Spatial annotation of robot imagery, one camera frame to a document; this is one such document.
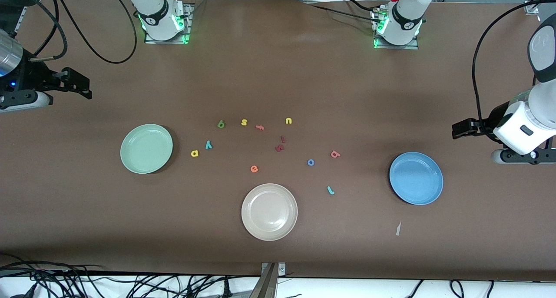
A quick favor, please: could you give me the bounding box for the blue plate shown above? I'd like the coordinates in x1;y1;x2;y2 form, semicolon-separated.
389;152;444;205

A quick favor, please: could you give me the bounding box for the pale green plate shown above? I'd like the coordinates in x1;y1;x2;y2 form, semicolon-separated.
120;124;173;174

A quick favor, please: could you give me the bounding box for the beige plate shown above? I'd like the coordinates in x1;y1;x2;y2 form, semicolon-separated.
241;183;298;241

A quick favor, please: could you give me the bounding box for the grey metal bar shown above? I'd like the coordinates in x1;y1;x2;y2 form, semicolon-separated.
250;263;279;298

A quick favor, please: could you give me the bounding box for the black cable with metal plug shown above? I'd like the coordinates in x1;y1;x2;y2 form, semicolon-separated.
28;0;68;63

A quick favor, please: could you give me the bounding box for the long looping black cable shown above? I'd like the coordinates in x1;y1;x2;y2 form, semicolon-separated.
52;0;139;65

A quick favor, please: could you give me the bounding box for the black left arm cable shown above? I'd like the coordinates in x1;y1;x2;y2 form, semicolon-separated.
472;0;556;136

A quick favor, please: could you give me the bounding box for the aluminium frame rail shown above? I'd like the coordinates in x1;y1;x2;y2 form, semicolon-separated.
14;5;29;36

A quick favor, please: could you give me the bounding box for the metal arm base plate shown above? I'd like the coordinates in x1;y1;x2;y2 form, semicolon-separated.
144;3;192;44
371;9;420;50

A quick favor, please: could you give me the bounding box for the aluminium frame profile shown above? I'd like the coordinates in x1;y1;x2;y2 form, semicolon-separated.
523;0;556;15

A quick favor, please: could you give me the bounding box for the thin black table cable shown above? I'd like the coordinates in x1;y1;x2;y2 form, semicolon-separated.
311;3;383;25

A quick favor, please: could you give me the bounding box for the small metal bracket plate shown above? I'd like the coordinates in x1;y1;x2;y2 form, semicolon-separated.
261;262;287;276

